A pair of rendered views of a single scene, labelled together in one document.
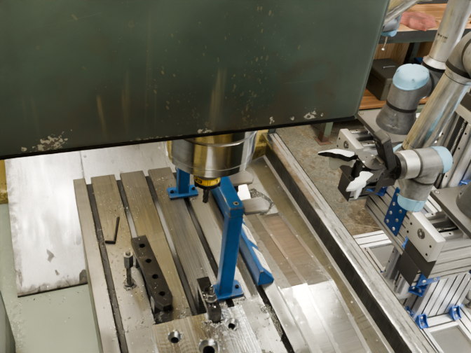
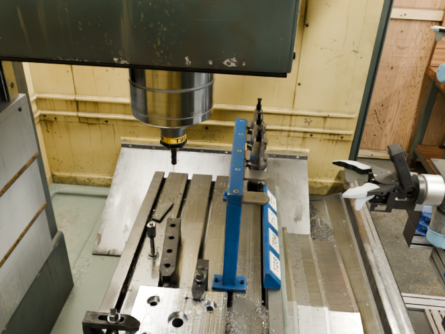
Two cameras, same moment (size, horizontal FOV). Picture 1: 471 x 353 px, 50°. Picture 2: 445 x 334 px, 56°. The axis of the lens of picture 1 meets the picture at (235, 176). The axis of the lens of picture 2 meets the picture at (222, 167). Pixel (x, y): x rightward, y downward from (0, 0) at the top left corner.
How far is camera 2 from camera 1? 0.45 m
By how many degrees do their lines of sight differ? 23
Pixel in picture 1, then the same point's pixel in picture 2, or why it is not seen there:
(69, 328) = not seen: hidden behind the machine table
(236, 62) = not seen: outside the picture
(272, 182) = (339, 216)
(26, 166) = (133, 159)
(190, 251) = (218, 244)
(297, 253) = (334, 279)
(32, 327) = (91, 279)
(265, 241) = (305, 262)
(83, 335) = not seen: hidden behind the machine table
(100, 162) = (189, 166)
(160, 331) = (144, 292)
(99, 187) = (171, 179)
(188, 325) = (170, 295)
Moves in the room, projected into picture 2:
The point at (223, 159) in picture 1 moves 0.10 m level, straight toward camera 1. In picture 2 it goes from (161, 107) to (124, 128)
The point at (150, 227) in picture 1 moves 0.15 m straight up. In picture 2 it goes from (194, 217) to (194, 181)
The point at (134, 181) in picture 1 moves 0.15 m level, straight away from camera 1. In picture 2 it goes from (200, 181) to (210, 164)
